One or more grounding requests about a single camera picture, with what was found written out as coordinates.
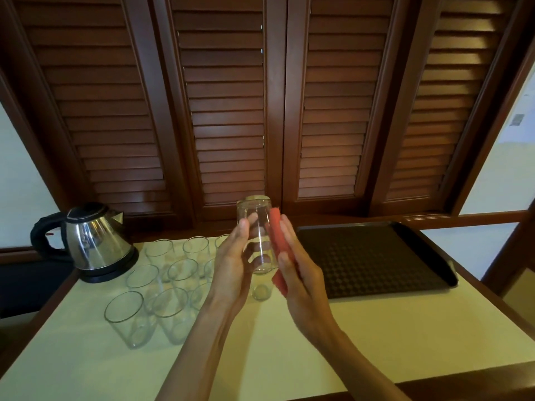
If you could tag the person's left forearm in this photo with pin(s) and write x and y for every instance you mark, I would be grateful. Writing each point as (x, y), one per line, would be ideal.
(196, 359)

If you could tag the person's right hand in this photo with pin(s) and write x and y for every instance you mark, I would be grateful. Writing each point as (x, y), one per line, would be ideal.
(307, 292)

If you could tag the person's left hand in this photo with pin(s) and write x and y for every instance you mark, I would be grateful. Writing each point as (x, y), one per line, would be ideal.
(230, 271)

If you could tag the group of clear glasses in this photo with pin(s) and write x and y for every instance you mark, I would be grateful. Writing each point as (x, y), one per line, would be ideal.
(167, 313)

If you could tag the brown louvered wooden shutter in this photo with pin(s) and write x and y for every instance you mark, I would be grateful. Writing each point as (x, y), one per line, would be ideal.
(100, 100)
(447, 100)
(225, 100)
(340, 100)

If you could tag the white paper notice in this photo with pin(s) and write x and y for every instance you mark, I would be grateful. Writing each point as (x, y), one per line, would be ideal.
(520, 133)

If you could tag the dark brown textured tray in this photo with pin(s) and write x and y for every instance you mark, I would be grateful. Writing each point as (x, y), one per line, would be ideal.
(372, 263)

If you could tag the red cloth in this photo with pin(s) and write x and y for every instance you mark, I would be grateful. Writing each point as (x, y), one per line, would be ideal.
(276, 225)

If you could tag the clear drinking glass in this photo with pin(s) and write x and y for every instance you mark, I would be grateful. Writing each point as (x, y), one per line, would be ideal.
(255, 212)

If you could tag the brown wooden wall rail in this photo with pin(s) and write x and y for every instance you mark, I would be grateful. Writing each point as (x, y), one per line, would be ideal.
(468, 219)

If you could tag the brown wooden door frame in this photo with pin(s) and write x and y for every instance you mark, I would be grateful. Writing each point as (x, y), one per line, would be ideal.
(508, 254)

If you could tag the steel electric kettle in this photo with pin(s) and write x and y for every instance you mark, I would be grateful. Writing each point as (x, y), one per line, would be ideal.
(94, 240)
(113, 271)

